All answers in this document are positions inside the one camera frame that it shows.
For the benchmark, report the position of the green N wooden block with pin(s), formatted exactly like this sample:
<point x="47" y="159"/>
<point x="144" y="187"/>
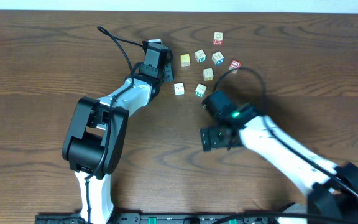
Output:
<point x="200" y="90"/>

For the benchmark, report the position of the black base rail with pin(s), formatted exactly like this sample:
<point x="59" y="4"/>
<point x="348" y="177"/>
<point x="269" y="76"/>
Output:
<point x="136" y="218"/>

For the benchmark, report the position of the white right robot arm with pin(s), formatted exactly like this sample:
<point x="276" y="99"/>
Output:
<point x="331" y="190"/>

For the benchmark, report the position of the red M wooden block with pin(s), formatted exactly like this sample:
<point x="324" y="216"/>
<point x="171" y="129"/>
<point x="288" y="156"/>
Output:
<point x="218" y="38"/>

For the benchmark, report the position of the teal letter wooden block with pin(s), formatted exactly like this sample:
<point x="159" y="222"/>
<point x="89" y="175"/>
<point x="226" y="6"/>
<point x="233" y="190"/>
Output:
<point x="200" y="56"/>

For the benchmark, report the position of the plain white wooden block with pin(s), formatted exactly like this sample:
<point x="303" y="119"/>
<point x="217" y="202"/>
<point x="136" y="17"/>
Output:
<point x="179" y="88"/>

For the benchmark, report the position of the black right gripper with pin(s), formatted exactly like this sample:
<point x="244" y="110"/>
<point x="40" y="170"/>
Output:
<point x="211" y="139"/>

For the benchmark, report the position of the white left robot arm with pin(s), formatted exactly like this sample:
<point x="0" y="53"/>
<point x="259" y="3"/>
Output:
<point x="95" y="138"/>

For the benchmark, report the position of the red U wooden block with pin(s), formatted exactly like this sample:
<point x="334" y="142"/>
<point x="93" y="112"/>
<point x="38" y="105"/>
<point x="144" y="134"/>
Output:
<point x="234" y="66"/>

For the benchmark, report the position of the orange letter wooden block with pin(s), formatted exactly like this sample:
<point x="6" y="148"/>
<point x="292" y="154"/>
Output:
<point x="208" y="74"/>

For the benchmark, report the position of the yellow wooden block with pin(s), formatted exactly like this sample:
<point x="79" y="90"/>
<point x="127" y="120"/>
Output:
<point x="185" y="60"/>

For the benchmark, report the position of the blue letter wooden block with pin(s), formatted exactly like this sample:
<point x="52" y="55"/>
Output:
<point x="217" y="58"/>

